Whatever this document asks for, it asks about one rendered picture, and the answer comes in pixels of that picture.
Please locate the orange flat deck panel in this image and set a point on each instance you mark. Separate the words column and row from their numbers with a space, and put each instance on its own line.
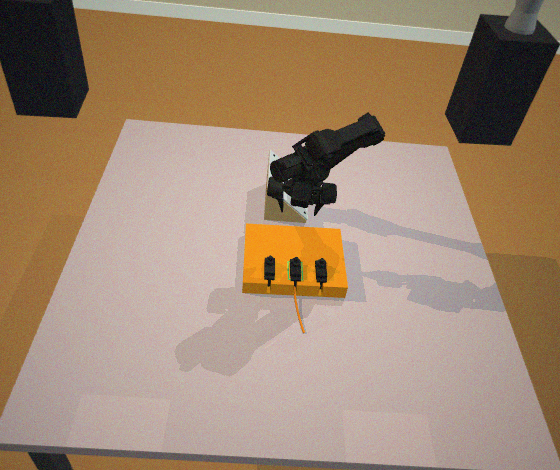
column 269, row 248

